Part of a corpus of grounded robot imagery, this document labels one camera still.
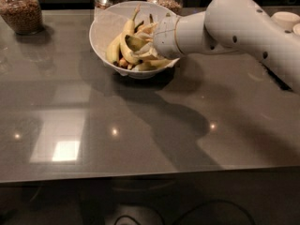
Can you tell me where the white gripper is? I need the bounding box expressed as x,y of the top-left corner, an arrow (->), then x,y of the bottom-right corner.
132,16 -> 182,60

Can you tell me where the curved top banana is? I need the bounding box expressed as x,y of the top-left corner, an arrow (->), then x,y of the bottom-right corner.
125,35 -> 148,52

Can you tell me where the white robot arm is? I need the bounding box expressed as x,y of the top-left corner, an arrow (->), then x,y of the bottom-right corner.
142,0 -> 300,93

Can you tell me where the orange small banana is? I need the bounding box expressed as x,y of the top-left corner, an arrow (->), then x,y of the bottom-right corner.
136,22 -> 158,35

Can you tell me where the upright middle banana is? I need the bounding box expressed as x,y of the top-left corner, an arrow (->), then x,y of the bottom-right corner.
119,3 -> 143,66

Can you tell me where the left banana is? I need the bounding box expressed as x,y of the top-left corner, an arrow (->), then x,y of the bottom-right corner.
106,35 -> 121,66

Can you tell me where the white bowl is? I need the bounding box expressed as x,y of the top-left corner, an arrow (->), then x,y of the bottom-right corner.
89,1 -> 177,79

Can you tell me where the left glass jar with grains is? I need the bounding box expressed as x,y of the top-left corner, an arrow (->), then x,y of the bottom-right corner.
0,0 -> 43,35

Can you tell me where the black mesh mat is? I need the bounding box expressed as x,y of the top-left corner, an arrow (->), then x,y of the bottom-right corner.
265,67 -> 292,92

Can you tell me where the stack of white bowls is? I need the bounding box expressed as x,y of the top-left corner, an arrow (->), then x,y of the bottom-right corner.
271,11 -> 300,36

